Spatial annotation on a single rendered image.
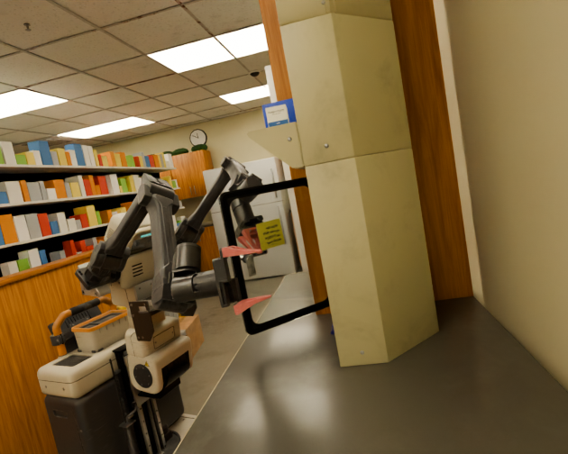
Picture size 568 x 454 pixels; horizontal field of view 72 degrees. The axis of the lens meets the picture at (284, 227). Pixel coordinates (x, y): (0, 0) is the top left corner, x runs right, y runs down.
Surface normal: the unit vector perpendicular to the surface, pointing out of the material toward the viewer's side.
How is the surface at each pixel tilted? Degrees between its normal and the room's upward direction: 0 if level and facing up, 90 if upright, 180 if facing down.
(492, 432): 0
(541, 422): 0
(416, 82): 90
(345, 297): 90
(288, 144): 90
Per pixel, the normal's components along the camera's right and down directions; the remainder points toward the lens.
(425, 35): -0.17, 0.14
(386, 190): 0.57, -0.02
